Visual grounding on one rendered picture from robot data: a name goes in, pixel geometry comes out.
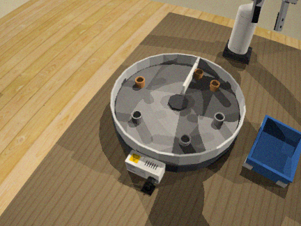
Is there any blue crate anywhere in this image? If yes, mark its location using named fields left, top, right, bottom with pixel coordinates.
left=242, top=115, right=301, bottom=188

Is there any grey metal bushing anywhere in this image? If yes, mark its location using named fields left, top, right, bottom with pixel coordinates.
left=132, top=110, right=143, bottom=124
left=179, top=134, right=191, bottom=148
left=213, top=112, right=225, bottom=126

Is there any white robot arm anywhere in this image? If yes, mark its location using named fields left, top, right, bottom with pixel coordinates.
left=228, top=3, right=257, bottom=54

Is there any bronze bushing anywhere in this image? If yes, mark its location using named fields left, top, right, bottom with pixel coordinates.
left=194, top=69, right=203, bottom=80
left=209, top=80, right=219, bottom=92
left=135, top=77, right=145, bottom=89

